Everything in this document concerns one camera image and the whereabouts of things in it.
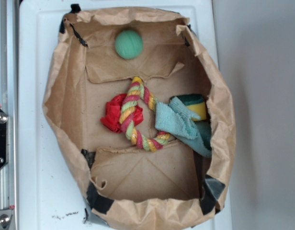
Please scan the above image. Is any multicolour rope ring toy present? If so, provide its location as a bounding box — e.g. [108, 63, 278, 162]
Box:
[119, 76, 171, 152]

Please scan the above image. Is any aluminium frame rail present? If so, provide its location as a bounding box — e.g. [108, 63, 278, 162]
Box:
[0, 0, 18, 230]

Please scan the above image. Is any yellow green sponge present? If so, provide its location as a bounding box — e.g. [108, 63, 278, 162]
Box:
[177, 93, 207, 122]

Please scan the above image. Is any red crumpled paper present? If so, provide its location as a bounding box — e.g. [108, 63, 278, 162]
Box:
[100, 93, 144, 133]

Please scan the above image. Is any light blue microfibre cloth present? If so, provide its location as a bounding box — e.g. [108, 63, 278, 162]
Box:
[155, 96, 212, 158]

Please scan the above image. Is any black metal bracket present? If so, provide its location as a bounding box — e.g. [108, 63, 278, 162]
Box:
[0, 106, 8, 171]

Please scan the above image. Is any green ball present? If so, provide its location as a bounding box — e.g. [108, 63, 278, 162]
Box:
[115, 30, 143, 59]

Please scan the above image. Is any brown paper bag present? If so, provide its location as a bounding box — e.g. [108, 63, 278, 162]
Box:
[43, 7, 236, 230]

